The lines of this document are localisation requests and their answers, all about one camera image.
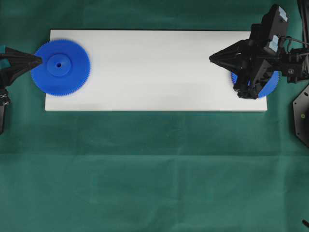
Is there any black cables top right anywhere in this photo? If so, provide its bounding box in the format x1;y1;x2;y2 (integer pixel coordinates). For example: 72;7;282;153
296;0;309;49

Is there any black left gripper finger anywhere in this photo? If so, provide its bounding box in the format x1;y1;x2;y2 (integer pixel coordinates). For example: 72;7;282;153
0;45;42;63
0;60;42;87

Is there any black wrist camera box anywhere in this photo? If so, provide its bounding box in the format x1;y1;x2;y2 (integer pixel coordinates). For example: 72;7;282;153
249;4;289;55

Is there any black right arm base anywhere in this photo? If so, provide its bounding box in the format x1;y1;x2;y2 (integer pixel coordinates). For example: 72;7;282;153
293;86;309;147

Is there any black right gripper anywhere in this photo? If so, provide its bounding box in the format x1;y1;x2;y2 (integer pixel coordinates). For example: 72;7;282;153
209;40;282;99

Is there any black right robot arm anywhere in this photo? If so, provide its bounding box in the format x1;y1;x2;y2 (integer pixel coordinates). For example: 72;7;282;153
209;36;309;99

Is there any white rectangular board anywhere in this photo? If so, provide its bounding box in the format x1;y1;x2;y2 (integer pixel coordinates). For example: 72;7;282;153
45;30;267;112

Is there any small blue gear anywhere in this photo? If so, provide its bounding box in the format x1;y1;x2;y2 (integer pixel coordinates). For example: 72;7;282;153
231;71;280;98

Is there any large blue gear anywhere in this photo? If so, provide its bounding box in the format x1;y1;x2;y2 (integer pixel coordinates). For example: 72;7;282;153
30;39;91;96

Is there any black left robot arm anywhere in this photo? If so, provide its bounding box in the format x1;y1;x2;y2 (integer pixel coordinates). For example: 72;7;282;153
0;45;42;133

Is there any green table cloth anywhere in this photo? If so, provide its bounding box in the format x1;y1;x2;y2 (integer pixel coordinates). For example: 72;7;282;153
0;0;309;232

